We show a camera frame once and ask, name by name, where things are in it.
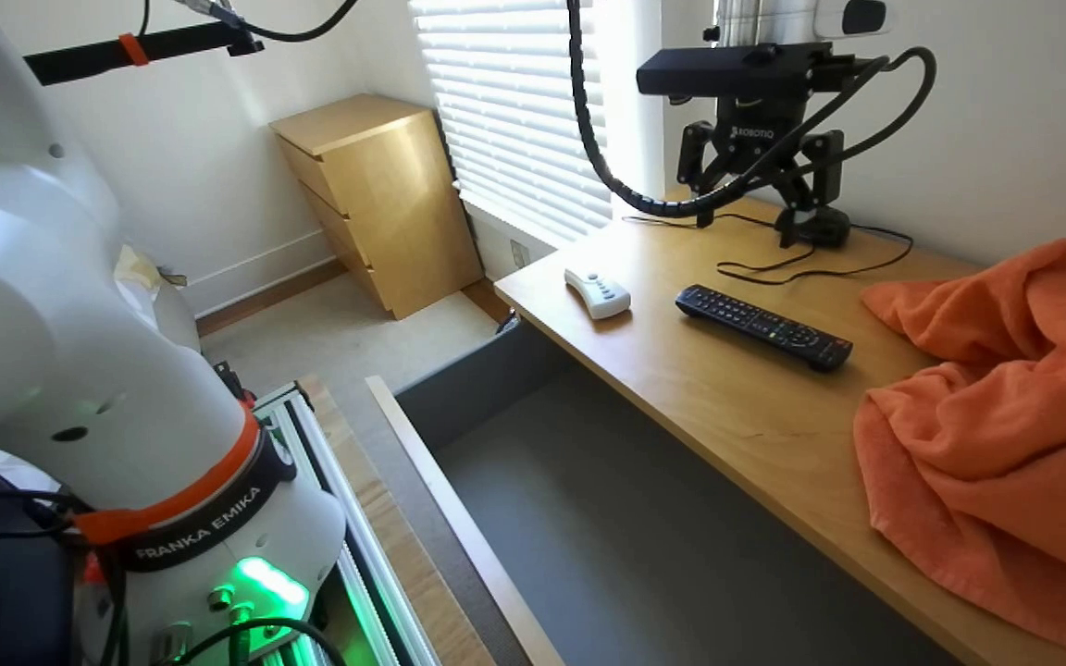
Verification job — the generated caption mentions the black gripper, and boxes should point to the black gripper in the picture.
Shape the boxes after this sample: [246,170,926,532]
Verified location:
[674,88,850,231]

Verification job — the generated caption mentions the black TV remote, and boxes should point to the black TV remote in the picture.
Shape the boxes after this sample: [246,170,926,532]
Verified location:
[674,282,858,377]

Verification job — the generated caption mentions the small white remote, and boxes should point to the small white remote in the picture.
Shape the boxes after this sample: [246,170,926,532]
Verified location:
[559,261,636,325]

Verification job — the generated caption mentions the black round puck device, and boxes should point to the black round puck device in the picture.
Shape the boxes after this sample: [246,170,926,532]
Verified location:
[774,204,854,250]

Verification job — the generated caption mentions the white window blinds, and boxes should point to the white window blinds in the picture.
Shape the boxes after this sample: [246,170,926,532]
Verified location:
[406,0,617,250]

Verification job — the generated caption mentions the wooden desk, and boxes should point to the wooden desk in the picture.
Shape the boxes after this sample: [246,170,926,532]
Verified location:
[491,182,1066,666]

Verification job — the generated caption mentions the orange towel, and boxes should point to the orange towel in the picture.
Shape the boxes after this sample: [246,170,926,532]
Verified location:
[850,235,1066,663]

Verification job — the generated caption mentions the wooden drawer chest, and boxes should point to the wooden drawer chest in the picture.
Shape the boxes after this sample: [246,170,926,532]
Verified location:
[269,91,489,323]

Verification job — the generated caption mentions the grey open drawer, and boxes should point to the grey open drawer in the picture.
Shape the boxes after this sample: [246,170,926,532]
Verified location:
[362,313,971,666]

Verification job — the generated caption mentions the white plastic bag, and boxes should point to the white plastic bag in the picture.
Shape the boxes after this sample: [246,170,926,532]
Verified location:
[113,239,205,356]

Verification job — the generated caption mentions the dark blue bag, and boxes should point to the dark blue bag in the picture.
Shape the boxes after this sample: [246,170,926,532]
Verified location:
[0,441,82,666]

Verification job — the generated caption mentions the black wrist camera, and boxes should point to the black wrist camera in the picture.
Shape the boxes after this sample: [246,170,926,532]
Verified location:
[634,42,840,102]

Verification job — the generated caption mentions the thin black puck cable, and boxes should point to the thin black puck cable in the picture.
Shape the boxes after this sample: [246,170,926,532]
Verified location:
[631,207,917,287]

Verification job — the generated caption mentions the white window frame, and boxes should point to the white window frame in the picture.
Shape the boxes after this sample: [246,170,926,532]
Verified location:
[589,0,674,228]

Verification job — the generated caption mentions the black ribbed cable conduit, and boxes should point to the black ribbed cable conduit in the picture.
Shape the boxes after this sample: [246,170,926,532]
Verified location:
[563,0,939,220]

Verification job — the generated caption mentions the thin black overhead cable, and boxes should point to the thin black overhead cable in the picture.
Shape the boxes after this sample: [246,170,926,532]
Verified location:
[177,0,362,46]

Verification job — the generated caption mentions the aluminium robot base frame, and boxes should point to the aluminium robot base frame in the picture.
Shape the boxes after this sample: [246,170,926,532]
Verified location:
[251,381,437,666]

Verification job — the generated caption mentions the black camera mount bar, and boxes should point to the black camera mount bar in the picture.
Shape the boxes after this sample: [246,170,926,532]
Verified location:
[24,13,268,88]

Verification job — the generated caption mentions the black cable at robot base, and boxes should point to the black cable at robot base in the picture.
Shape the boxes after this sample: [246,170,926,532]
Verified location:
[166,609,346,666]

